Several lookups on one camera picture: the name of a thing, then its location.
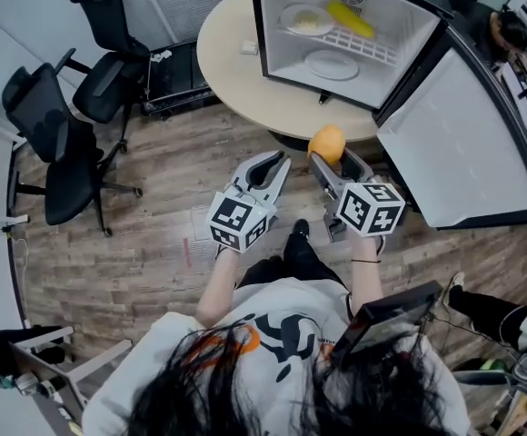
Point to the yellow corn cob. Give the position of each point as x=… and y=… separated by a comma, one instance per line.
x=350, y=18

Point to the black tablet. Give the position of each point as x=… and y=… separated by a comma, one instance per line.
x=381, y=320

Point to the small white fridge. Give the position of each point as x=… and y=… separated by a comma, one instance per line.
x=281, y=52

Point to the person's black trousers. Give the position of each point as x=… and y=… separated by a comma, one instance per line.
x=300, y=252

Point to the red floor tape strip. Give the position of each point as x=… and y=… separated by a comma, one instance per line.
x=186, y=252

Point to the white plate with food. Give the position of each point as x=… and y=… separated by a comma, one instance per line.
x=306, y=18

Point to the empty white plate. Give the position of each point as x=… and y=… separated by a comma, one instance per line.
x=331, y=65

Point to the orange fruit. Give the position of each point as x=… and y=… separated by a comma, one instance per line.
x=327, y=143

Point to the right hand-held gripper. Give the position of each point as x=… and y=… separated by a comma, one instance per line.
x=368, y=209

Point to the small white box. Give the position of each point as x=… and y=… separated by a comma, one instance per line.
x=249, y=48

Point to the dark desk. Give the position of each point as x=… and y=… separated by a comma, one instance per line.
x=100, y=357

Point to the black wrist band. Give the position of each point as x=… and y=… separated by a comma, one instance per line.
x=365, y=260

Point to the white window blind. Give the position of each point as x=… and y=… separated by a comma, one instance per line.
x=191, y=2

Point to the person's left forearm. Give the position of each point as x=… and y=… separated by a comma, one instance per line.
x=218, y=289

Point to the white printed shirt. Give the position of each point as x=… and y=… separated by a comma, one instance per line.
x=268, y=311

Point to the person's right forearm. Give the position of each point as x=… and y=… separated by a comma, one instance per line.
x=367, y=284

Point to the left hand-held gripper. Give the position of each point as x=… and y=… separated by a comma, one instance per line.
x=229, y=218

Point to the white fridge shelf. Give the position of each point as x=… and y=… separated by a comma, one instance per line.
x=363, y=48

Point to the round beige table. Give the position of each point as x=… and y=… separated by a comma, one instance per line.
x=231, y=80

